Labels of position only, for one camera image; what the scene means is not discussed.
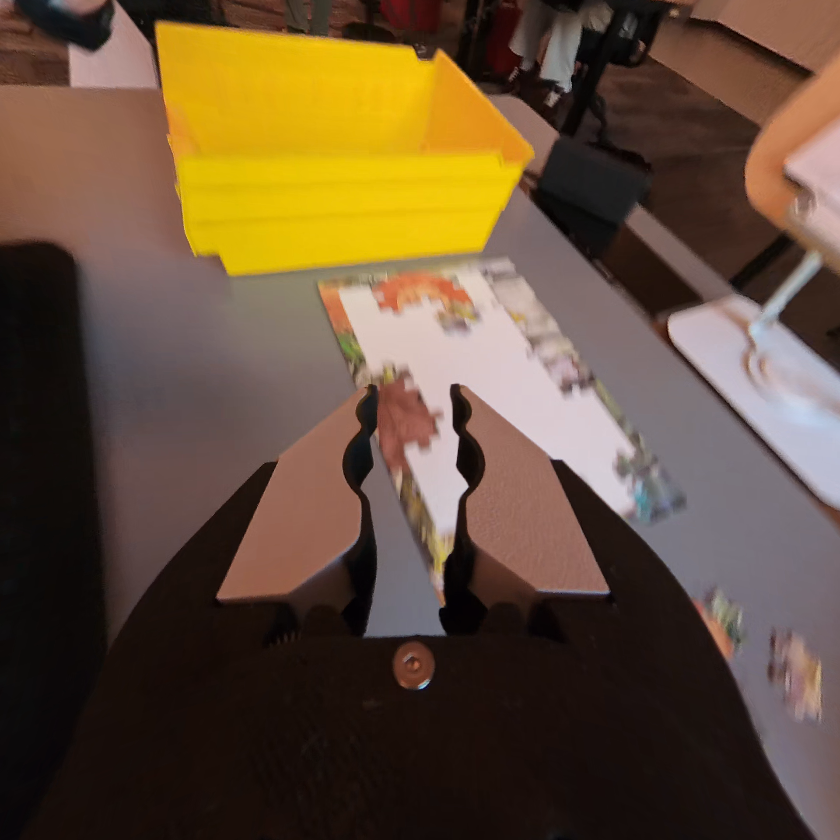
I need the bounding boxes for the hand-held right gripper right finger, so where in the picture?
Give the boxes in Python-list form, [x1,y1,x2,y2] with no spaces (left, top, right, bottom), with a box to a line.
[450,386,613,605]

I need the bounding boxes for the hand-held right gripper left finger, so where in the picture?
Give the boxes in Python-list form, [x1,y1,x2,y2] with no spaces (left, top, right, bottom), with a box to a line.
[215,386,380,609]

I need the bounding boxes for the puzzle frame tray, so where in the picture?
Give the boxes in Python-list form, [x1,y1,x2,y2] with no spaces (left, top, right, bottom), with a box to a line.
[318,257,686,608]

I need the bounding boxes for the pale spotted puzzle piece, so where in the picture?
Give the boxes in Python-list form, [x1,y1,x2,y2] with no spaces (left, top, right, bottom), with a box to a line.
[548,354,595,395]

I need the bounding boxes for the yellow plastic bin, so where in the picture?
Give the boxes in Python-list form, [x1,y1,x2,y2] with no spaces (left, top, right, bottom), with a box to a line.
[154,20,536,277]

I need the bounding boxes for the grey desk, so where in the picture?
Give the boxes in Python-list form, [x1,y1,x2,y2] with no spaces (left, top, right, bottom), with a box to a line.
[0,85,840,840]

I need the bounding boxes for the white hanging tag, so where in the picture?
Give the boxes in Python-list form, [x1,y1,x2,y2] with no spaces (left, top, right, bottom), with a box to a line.
[69,0,158,89]

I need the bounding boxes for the teal grey puzzle piece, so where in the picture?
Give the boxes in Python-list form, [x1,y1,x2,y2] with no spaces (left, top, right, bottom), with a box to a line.
[617,453,686,526]

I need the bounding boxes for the pastel puzzle piece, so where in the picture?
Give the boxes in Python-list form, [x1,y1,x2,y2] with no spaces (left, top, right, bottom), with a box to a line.
[696,587,746,657]
[768,630,824,723]

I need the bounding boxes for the black dotted mat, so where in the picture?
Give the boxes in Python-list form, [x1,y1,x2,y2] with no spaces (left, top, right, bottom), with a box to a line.
[0,241,107,840]

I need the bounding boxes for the white stand base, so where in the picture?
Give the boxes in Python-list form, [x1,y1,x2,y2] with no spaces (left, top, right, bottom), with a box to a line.
[668,249,840,509]

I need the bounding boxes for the red bag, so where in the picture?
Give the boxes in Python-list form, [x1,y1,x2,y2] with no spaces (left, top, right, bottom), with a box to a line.
[486,0,522,76]
[381,0,441,34]

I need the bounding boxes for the black charger box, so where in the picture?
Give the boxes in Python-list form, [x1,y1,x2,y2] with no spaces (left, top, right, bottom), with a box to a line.
[535,138,651,227]

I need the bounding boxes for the printed instruction sheet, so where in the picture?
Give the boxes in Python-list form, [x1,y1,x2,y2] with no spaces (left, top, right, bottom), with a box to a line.
[784,131,840,250]

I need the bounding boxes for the black office chair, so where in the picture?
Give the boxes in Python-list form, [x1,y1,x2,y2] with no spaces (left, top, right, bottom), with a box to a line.
[577,0,664,67]

